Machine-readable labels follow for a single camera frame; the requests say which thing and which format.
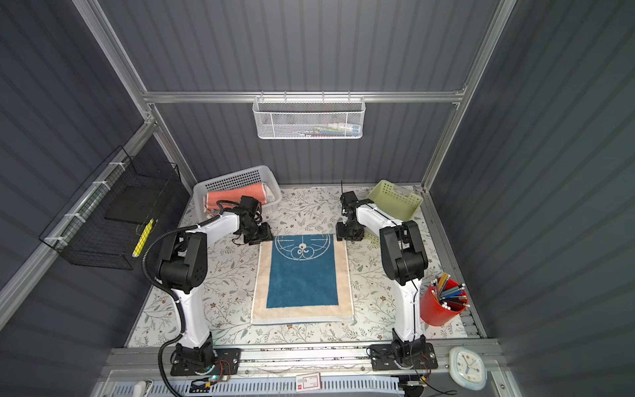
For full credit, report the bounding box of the pink towel with teal border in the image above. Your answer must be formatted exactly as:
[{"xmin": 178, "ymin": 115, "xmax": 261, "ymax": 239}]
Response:
[{"xmin": 203, "ymin": 182, "xmax": 271, "ymax": 213}]

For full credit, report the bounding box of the green plastic towel basket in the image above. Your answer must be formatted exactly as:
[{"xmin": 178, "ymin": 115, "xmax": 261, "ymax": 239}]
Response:
[{"xmin": 367, "ymin": 180, "xmax": 423, "ymax": 221}]

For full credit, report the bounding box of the white plastic laundry basket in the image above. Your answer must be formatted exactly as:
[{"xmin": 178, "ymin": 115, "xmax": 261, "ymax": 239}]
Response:
[{"xmin": 192, "ymin": 165, "xmax": 282, "ymax": 222}]

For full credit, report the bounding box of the blue white towel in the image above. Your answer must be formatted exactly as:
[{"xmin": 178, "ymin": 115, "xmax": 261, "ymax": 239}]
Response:
[{"xmin": 251, "ymin": 234, "xmax": 354, "ymax": 325}]

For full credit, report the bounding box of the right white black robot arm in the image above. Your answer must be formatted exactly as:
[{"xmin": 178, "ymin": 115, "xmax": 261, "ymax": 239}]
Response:
[{"xmin": 336, "ymin": 191, "xmax": 428, "ymax": 367}]

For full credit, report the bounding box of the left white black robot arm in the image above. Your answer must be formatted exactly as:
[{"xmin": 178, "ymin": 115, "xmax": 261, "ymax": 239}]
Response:
[{"xmin": 142, "ymin": 196, "xmax": 273, "ymax": 371}]

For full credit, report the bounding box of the yellow marker pen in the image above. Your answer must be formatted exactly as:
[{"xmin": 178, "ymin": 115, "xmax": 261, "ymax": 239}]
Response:
[{"xmin": 132, "ymin": 218, "xmax": 155, "ymax": 258}]

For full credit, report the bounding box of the red pen cup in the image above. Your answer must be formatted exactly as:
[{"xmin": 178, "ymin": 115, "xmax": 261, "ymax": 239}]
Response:
[{"xmin": 419, "ymin": 273, "xmax": 471, "ymax": 327}]

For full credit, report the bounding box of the black pad in basket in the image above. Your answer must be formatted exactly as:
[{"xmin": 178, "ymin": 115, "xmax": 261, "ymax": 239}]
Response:
[{"xmin": 104, "ymin": 186, "xmax": 160, "ymax": 225}]

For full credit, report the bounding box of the red white label card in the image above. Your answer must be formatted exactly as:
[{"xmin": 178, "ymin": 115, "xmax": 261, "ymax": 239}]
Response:
[{"xmin": 295, "ymin": 373, "xmax": 322, "ymax": 392}]

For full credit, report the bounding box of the white wire wall basket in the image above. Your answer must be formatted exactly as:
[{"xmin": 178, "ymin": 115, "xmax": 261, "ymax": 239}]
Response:
[{"xmin": 252, "ymin": 97, "xmax": 366, "ymax": 140}]

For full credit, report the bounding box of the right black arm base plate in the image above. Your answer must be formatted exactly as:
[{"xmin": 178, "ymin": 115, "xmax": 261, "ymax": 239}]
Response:
[{"xmin": 366, "ymin": 343, "xmax": 438, "ymax": 372}]

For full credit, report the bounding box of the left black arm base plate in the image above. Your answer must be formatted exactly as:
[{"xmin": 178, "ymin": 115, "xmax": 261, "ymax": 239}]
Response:
[{"xmin": 170, "ymin": 344, "xmax": 242, "ymax": 376}]

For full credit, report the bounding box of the black wire wall basket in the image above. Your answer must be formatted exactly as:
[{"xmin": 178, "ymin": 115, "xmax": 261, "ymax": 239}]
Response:
[{"xmin": 40, "ymin": 147, "xmax": 180, "ymax": 271}]

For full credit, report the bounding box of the white ventilated cable duct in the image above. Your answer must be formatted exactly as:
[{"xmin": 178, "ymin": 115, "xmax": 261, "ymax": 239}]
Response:
[{"xmin": 111, "ymin": 375, "xmax": 403, "ymax": 397}]

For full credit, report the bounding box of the white wall clock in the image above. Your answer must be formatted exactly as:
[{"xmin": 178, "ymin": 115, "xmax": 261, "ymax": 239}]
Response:
[{"xmin": 448, "ymin": 347, "xmax": 488, "ymax": 391}]

